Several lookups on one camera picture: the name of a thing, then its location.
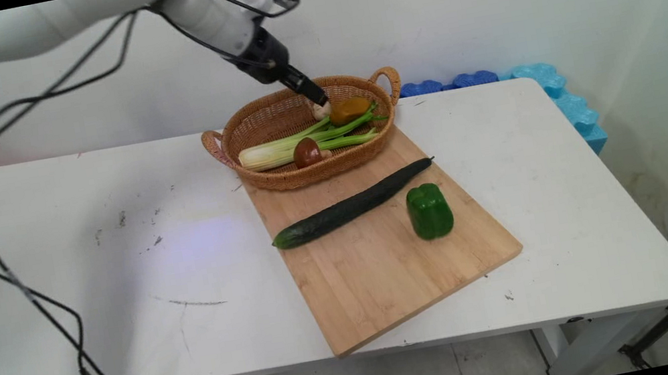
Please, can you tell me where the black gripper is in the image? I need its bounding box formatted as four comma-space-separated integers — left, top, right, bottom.
232, 14, 332, 121

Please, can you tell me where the small white mushroom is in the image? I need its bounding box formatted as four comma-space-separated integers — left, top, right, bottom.
310, 98, 335, 122

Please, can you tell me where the woven wicker basket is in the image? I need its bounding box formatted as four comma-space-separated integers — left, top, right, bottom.
195, 64, 416, 203

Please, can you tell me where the brown cap mushroom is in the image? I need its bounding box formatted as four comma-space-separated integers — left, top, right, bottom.
290, 133, 335, 170

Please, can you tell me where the pale green celery stalk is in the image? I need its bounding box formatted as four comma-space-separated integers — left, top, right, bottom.
232, 101, 394, 176

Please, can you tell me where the long dark green cucumber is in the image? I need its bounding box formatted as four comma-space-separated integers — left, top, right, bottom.
262, 156, 445, 252

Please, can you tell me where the green bell pepper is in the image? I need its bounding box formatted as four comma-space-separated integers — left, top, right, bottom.
403, 179, 458, 244

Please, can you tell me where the bamboo cutting board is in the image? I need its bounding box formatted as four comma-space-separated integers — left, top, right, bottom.
237, 108, 537, 370

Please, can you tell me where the light blue foam mat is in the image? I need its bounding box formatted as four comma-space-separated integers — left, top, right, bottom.
496, 53, 611, 169

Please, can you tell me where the white table leg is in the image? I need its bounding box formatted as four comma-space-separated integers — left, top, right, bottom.
529, 305, 668, 375

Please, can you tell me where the black cable loop at wrist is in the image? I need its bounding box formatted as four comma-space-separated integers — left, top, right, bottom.
145, 0, 304, 87

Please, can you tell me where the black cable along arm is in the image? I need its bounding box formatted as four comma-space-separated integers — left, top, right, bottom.
0, 8, 203, 375

